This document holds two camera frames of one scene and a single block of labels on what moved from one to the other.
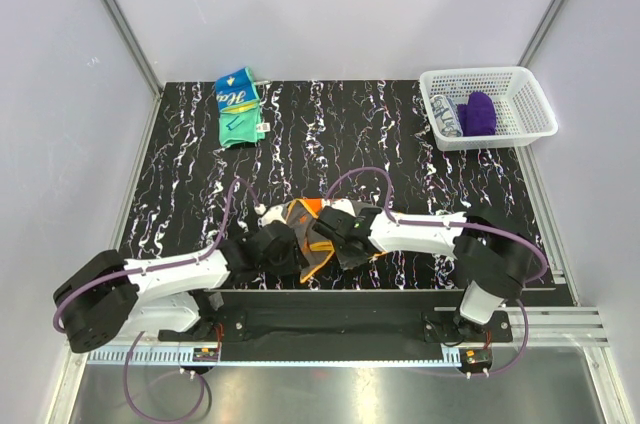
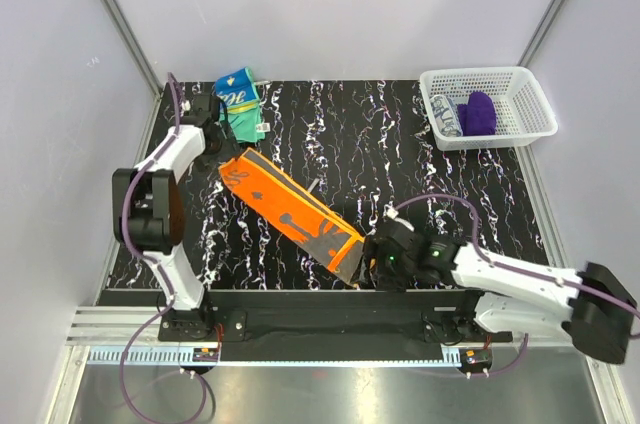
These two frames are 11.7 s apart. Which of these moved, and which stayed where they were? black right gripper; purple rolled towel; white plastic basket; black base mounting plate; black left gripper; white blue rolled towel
Moved: black left gripper; black right gripper
Stayed: white blue rolled towel; white plastic basket; purple rolled towel; black base mounting plate
